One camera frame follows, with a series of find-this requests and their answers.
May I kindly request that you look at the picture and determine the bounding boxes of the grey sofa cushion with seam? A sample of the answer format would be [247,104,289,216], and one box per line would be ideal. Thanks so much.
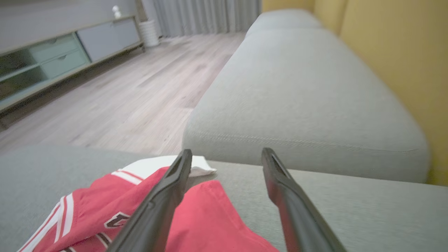
[182,28,430,184]

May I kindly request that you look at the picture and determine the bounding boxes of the yellow sofa backrest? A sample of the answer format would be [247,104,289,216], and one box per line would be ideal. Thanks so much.
[262,0,448,186]

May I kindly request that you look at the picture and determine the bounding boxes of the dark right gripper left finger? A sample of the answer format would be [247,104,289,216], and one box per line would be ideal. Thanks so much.
[107,149,193,252]

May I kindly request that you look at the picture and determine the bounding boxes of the white ribbed round bin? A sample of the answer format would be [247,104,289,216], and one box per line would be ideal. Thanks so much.
[139,19,161,48]

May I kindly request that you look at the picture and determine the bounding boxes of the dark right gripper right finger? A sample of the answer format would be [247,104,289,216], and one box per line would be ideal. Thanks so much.
[261,147,347,252]

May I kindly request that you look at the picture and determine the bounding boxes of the grey pleated curtain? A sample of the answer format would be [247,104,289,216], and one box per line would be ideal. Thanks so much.
[151,0,262,38]

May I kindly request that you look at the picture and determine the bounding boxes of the red basketball shorts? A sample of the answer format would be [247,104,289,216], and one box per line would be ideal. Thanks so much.
[17,156,280,252]

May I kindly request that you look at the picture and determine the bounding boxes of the long low grey TV cabinet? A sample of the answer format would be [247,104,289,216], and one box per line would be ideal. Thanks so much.
[0,16,146,121]

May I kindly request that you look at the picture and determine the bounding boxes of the large grey sofa seat cushion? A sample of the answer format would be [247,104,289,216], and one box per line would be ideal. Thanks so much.
[0,145,448,252]

